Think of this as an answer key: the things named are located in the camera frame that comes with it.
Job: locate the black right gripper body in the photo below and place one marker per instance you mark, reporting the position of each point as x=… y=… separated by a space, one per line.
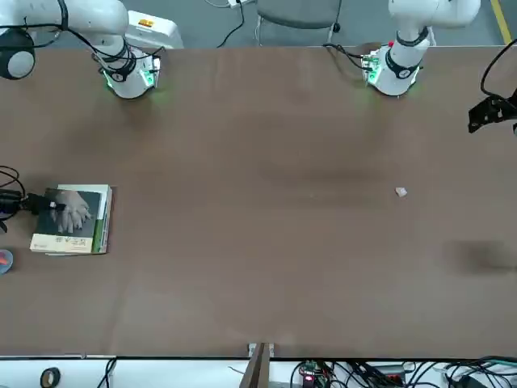
x=12 y=202

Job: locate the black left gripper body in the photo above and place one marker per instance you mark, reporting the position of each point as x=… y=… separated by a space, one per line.
x=509 y=109

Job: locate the dark book with hands print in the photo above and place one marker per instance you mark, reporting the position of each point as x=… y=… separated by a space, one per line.
x=68 y=226

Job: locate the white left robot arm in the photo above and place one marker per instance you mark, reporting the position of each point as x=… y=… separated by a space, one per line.
x=420 y=16

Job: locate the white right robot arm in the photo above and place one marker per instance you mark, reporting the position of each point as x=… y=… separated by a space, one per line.
x=97 y=20

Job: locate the green and white book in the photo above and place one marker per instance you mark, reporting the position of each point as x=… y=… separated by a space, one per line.
x=98 y=232

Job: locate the blue spine book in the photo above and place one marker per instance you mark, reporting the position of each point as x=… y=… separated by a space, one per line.
x=106 y=226

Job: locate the orange highlighter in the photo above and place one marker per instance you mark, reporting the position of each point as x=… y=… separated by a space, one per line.
x=3 y=258

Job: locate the clear plastic pen cup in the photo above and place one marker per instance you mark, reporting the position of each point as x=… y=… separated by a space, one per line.
x=7 y=270

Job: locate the small white paper scrap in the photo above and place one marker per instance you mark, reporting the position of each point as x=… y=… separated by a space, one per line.
x=401 y=192

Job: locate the black tape roll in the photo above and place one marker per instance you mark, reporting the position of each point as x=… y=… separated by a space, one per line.
x=45 y=376

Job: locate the white robot controller box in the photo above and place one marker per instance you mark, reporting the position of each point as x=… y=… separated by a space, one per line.
x=155 y=28

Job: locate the grey chair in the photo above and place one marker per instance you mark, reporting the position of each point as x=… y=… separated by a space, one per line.
x=295 y=12

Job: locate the white power strip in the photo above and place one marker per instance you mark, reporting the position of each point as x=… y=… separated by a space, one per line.
x=240 y=2

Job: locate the black multiport hub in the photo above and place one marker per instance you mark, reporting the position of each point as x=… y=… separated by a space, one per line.
x=389 y=372

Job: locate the circuit board with red light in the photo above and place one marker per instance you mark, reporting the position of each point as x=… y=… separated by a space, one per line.
x=310 y=376

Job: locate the grey metal post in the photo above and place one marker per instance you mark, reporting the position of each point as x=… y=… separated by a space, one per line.
x=256 y=368

